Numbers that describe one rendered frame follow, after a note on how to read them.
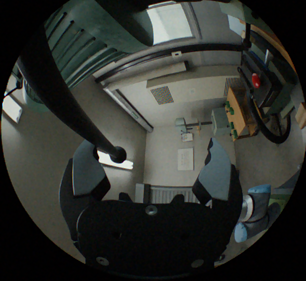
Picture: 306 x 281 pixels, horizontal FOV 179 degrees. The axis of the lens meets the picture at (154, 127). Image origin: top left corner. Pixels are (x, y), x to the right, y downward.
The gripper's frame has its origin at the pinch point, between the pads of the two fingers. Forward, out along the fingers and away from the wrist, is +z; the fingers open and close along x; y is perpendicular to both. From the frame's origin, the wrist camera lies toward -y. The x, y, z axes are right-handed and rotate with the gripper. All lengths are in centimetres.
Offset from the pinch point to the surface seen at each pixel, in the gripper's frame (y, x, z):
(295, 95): -11.9, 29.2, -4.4
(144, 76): -2, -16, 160
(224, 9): -20.1, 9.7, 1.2
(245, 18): -16.8, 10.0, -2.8
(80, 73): -7.2, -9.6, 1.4
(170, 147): 188, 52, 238
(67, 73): -7.6, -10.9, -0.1
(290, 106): -9.2, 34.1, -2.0
